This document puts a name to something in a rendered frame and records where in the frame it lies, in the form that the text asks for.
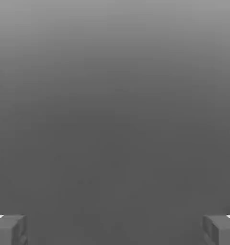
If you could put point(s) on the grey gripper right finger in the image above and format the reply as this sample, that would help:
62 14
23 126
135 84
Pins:
224 230

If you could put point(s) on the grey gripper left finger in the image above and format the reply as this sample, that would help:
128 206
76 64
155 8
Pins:
5 229

